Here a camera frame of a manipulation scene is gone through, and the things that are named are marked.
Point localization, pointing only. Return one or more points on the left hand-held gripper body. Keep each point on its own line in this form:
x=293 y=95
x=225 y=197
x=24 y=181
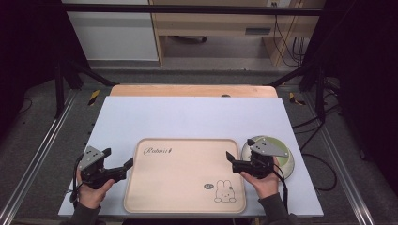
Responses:
x=91 y=157

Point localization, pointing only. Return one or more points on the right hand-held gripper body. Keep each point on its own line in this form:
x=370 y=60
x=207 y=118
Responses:
x=266 y=148

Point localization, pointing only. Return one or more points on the green and white bowl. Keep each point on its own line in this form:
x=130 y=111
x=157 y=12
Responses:
x=286 y=167

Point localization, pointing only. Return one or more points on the beige tray with rabbit print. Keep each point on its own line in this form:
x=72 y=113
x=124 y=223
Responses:
x=181 y=175

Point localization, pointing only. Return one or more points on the person's left hand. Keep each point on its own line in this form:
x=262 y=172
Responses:
x=92 y=195

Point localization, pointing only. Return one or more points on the person's right hand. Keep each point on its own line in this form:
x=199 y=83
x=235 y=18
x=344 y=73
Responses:
x=264 y=187

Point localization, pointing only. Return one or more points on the yellow and black tape strip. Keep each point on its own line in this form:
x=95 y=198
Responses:
x=294 y=99
x=94 y=97

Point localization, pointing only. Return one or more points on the white table mat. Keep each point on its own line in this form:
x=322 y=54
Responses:
x=187 y=118

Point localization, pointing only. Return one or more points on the black metal stand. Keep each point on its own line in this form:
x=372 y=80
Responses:
x=59 y=90
x=319 y=93

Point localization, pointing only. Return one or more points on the wooden table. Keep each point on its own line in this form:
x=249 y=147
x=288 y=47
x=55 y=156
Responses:
x=187 y=90

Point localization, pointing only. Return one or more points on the white cabinet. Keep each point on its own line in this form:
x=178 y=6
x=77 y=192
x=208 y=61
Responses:
x=112 y=34

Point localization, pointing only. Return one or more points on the wooden desk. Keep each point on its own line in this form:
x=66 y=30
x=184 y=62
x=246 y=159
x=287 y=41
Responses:
x=212 y=23

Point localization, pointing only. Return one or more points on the black curtain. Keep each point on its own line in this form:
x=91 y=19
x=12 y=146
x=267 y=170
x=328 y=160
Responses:
x=366 y=62
x=28 y=47

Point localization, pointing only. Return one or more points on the black horizontal bar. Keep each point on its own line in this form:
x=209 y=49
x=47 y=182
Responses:
x=187 y=8

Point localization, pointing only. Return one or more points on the aluminium floor rail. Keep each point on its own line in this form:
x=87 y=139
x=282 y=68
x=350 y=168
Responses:
x=341 y=162
x=40 y=150

